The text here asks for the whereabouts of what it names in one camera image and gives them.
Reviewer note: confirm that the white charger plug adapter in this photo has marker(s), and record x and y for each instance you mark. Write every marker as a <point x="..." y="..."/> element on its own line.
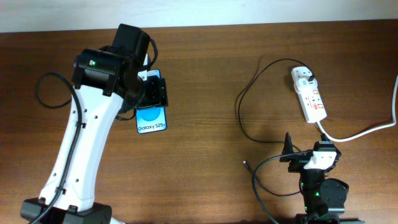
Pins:
<point x="304" y="85"/>

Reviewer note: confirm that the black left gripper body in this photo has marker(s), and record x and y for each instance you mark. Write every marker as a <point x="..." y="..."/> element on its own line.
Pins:
<point x="151" y="94"/>

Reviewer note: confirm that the white power strip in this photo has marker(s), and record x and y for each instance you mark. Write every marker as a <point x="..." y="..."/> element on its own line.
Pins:
<point x="311" y="103"/>

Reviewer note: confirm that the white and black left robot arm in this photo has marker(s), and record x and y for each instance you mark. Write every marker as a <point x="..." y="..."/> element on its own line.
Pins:
<point x="107" y="83"/>

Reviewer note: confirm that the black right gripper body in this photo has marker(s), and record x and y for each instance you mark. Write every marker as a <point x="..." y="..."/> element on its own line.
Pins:
<point x="298" y="162"/>

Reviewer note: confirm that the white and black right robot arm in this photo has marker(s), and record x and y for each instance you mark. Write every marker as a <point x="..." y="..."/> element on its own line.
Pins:
<point x="324" y="198"/>

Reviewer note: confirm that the blue screen Galaxy smartphone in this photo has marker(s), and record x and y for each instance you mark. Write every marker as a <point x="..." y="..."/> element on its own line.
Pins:
<point x="152" y="119"/>

